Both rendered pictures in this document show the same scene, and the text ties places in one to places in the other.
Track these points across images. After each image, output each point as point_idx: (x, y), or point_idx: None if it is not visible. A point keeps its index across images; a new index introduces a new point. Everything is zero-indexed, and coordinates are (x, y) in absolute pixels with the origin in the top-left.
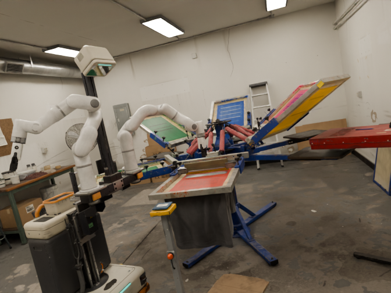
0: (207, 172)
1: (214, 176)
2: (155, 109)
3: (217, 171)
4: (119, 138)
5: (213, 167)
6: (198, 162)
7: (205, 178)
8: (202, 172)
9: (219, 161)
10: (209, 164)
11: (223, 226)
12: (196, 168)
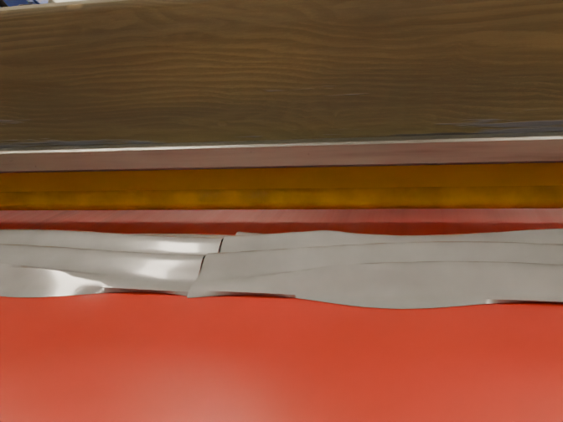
0: (260, 209)
1: (488, 393)
2: None
3: (449, 222)
4: None
5: (399, 133)
6: (104, 2)
7: (147, 421)
8: (177, 200)
9: (552, 16)
10: (324, 65)
11: None
12: (75, 125)
